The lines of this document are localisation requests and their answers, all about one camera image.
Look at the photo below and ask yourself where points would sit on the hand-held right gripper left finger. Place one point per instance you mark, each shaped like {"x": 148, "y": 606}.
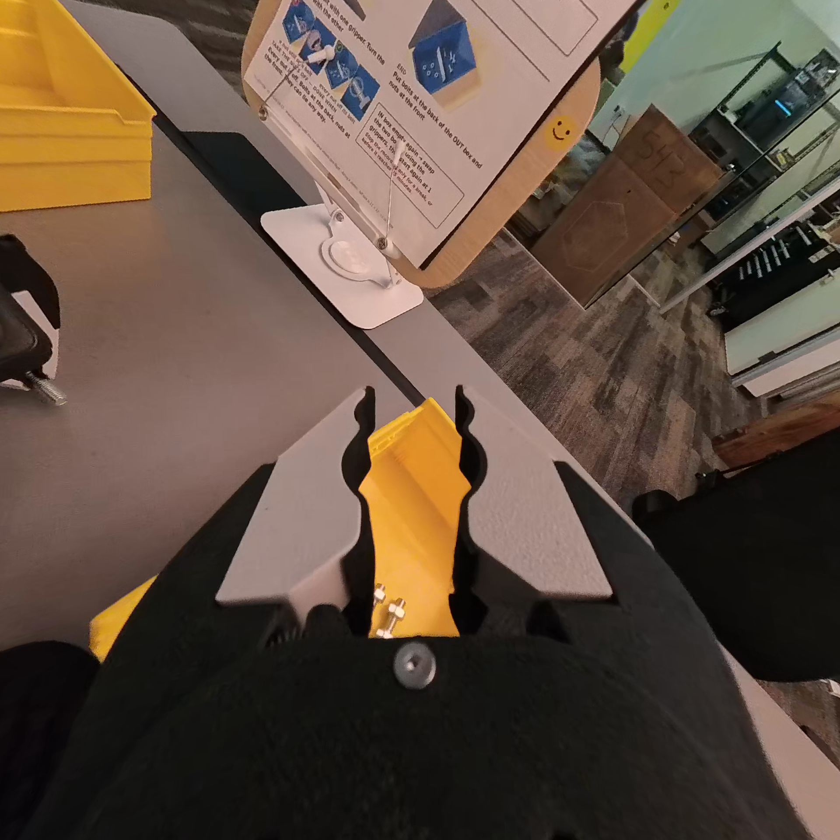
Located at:
{"x": 295, "y": 525}

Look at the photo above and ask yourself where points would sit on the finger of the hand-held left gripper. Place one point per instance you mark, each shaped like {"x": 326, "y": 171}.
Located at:
{"x": 56, "y": 354}

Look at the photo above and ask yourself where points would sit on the black metal shelf rack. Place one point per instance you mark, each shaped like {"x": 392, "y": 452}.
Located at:
{"x": 774, "y": 111}

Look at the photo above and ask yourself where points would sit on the yellow undivided bin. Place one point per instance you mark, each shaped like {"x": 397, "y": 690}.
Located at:
{"x": 413, "y": 499}

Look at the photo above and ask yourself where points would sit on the black chair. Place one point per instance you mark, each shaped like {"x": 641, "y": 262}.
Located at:
{"x": 754, "y": 558}

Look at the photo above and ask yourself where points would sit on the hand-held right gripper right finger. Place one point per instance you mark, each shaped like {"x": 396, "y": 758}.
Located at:
{"x": 538, "y": 525}

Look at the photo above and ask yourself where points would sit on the brown cardboard sheet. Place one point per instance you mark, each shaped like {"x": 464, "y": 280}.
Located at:
{"x": 623, "y": 210}

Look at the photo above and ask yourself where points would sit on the wooden instruction board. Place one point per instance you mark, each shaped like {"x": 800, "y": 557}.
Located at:
{"x": 459, "y": 98}

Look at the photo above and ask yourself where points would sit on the yellow divided parts bin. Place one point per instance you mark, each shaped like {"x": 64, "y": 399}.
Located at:
{"x": 72, "y": 131}

